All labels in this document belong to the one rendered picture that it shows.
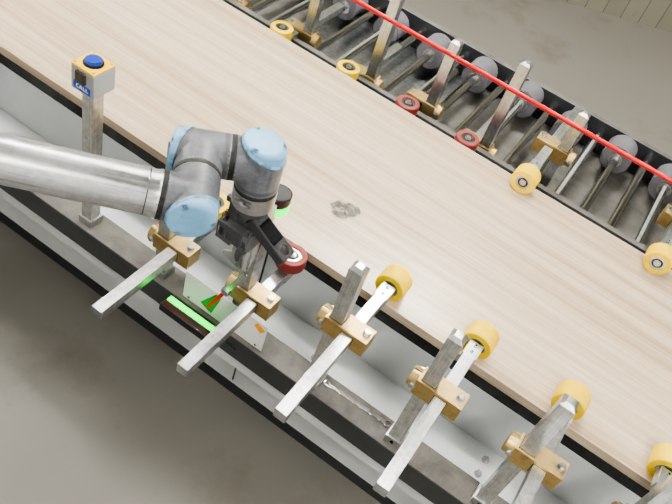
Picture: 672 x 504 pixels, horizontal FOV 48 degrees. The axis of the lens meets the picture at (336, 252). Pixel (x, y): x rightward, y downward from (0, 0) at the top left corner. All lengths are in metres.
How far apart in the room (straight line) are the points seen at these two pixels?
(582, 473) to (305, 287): 0.85
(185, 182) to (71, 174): 0.19
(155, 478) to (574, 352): 1.33
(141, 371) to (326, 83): 1.16
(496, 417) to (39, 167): 1.26
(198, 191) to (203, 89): 1.04
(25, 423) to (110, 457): 0.29
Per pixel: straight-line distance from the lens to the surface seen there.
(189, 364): 1.71
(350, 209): 2.04
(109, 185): 1.32
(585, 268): 2.26
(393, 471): 1.56
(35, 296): 2.90
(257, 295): 1.84
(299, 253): 1.90
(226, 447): 2.59
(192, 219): 1.33
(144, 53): 2.45
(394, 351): 2.02
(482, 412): 2.01
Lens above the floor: 2.29
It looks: 46 degrees down
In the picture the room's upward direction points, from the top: 21 degrees clockwise
